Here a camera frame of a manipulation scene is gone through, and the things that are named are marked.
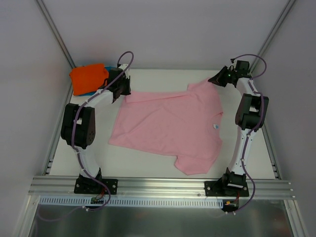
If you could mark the right aluminium frame post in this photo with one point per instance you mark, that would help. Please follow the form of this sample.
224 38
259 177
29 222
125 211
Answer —
276 27

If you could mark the folded orange t-shirt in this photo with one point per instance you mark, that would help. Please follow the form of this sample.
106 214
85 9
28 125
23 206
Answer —
87 79

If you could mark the aluminium frame post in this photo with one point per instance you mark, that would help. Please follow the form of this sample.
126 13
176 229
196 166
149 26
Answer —
276 27
55 32

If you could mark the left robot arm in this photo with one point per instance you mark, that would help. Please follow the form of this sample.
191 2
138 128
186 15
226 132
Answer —
79 127

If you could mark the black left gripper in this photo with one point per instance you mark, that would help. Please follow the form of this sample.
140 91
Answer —
122 87

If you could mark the left aluminium frame post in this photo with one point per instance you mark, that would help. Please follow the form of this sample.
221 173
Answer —
55 32

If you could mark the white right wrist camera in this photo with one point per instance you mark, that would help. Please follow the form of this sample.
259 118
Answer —
240 65

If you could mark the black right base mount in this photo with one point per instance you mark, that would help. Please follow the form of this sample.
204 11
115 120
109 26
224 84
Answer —
217 189

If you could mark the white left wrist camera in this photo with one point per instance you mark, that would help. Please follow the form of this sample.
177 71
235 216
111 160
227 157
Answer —
124 67

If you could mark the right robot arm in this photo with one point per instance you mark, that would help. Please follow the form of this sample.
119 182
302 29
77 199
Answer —
249 119

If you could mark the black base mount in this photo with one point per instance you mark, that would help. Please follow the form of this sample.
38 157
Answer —
217 189
86 185

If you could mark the folded blue t-shirt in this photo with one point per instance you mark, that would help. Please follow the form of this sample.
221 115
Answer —
91 93

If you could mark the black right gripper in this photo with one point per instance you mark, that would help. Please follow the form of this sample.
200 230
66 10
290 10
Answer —
224 77

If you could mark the white slotted cable duct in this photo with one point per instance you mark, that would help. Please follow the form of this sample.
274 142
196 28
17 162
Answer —
211 203

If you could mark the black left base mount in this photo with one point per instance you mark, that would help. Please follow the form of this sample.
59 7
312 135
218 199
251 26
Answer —
86 185

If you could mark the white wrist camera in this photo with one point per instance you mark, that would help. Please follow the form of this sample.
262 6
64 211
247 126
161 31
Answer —
240 65
124 67

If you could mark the pink t-shirt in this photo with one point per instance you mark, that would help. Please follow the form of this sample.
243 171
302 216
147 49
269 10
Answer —
183 124

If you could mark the aluminium mounting rail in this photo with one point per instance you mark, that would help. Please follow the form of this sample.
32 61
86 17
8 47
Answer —
158 187

